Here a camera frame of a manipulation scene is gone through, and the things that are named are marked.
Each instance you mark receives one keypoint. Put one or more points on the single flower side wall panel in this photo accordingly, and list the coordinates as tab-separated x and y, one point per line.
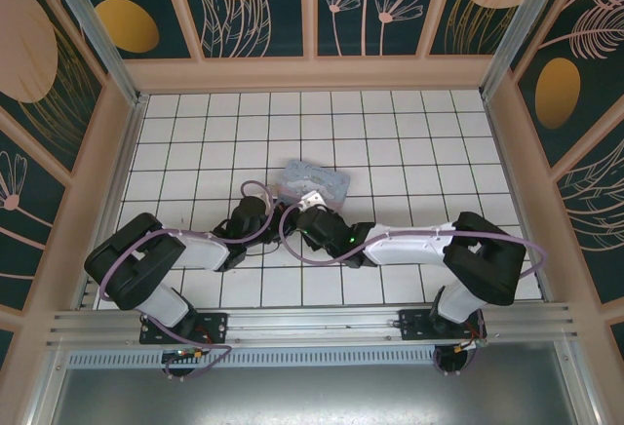
24	230

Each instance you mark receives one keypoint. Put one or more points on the pink flowers wall panel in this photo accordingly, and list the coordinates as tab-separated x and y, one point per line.
351	6

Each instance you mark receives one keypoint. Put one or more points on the aluminium corner post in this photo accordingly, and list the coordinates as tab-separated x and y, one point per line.
100	30
515	30

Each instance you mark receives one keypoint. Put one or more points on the orange oval feather wall panel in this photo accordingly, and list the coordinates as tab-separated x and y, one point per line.
556	93

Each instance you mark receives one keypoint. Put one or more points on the large pink circle wall panel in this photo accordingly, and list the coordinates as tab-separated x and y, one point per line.
24	40

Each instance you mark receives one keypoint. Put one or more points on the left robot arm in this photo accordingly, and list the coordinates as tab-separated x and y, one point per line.
200	252

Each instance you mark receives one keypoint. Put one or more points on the orange oval leaf wall panel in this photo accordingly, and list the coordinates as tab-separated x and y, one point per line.
127	25

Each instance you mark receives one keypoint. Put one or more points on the blue cartoon tin box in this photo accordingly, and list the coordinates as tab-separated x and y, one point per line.
317	179

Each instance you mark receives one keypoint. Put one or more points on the gold strands feather wall panel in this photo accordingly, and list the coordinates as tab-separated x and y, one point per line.
595	210

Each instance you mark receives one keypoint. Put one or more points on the aluminium table side rail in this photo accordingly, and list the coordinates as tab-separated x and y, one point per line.
116	191
511	176

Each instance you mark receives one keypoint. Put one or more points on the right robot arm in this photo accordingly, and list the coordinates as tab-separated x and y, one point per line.
409	249

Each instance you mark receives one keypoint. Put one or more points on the grey metal sheet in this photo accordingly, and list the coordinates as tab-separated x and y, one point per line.
317	396

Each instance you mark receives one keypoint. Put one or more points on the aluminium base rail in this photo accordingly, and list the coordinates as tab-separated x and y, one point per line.
317	322

